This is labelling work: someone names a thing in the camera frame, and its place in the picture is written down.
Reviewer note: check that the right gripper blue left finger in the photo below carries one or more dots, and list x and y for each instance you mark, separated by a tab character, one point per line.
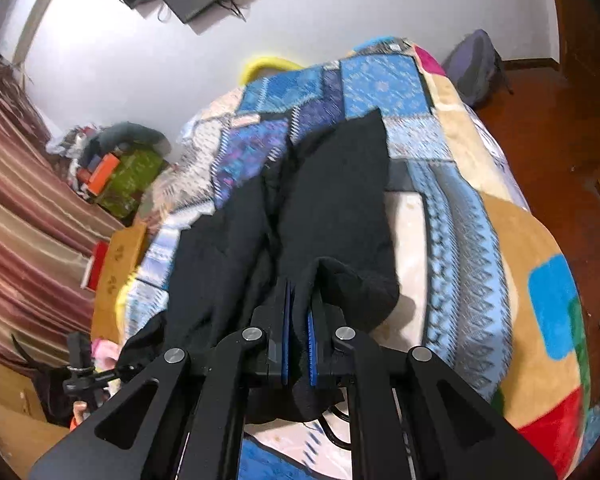
286	329

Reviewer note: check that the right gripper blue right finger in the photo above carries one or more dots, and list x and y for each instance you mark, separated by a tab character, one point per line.
316	340

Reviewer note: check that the black hooded sweatshirt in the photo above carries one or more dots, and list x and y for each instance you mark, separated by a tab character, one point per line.
315	218

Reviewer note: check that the person's hand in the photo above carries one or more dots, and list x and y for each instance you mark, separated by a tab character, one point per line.
105	354

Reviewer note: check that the red flat box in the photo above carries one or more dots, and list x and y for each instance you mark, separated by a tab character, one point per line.
94	267

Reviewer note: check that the brown cardboard box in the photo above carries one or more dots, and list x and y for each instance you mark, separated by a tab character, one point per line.
123	254

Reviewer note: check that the blue patchwork bedspread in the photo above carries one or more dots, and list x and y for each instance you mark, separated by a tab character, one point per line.
226	144

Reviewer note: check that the striped maroon curtain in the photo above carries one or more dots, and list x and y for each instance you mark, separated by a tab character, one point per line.
47	236

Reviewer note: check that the green patterned bag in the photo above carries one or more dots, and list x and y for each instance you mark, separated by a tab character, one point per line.
125	188

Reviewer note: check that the orange box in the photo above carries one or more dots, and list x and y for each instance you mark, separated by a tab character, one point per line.
102	173

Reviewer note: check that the yellow pillow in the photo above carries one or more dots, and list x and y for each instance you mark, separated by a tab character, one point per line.
252	68

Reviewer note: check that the tan fleece blanket colour patches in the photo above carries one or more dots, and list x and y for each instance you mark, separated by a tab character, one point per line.
530	259

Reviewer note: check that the grey purple backpack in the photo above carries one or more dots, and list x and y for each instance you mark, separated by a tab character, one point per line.
476	69

